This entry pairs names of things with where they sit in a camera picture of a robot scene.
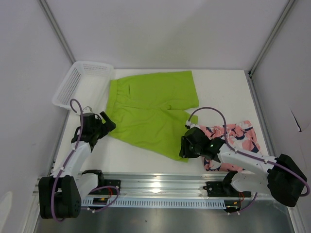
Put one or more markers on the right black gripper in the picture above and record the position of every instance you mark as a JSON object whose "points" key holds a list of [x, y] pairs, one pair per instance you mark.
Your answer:
{"points": [[184, 152]]}

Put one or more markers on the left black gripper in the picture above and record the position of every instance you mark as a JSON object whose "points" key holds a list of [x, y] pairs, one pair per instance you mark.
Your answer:
{"points": [[107, 126]]}

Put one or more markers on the lime green shorts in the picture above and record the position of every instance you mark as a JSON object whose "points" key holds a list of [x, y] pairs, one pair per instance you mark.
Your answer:
{"points": [[150, 110]]}

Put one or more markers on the pink shark print shorts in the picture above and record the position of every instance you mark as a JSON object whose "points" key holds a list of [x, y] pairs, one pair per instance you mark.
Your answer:
{"points": [[240, 135]]}

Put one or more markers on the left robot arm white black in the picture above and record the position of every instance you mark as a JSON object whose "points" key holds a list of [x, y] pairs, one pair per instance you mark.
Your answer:
{"points": [[61, 193]]}

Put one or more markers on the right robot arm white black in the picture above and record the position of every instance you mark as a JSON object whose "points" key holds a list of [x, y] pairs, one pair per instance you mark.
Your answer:
{"points": [[279, 177]]}

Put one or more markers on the white plastic basket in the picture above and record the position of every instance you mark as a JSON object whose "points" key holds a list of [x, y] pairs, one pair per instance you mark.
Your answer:
{"points": [[86, 82]]}

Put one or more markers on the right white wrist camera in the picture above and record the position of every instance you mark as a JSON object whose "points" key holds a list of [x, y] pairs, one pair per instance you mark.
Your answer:
{"points": [[189, 124]]}

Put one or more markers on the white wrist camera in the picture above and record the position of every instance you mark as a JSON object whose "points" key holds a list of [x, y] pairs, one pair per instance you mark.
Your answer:
{"points": [[189, 124], [87, 110]]}

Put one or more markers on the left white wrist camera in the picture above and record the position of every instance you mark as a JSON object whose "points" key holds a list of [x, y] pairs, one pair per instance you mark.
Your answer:
{"points": [[87, 110]]}

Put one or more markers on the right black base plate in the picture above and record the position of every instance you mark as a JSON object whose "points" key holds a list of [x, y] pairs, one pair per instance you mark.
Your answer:
{"points": [[221, 189]]}

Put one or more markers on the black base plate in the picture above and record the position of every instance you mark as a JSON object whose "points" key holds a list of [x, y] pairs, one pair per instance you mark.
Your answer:
{"points": [[110, 191], [221, 189]]}

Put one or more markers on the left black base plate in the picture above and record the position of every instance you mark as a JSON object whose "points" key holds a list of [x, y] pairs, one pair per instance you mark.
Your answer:
{"points": [[110, 191]]}

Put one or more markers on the aluminium mounting rail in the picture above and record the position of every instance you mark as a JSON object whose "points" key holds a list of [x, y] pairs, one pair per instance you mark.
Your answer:
{"points": [[165, 186]]}

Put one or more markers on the white slotted cable duct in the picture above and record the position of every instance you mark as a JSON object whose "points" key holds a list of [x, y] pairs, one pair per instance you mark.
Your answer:
{"points": [[154, 203]]}

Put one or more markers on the left aluminium frame post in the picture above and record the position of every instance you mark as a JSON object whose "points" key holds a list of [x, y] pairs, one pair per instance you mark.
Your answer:
{"points": [[56, 29]]}

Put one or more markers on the aluminium frame post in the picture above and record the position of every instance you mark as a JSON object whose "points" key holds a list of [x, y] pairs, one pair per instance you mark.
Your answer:
{"points": [[272, 35], [56, 29]]}

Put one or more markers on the right aluminium frame post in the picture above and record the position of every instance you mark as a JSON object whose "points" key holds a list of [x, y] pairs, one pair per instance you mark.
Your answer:
{"points": [[272, 35]]}

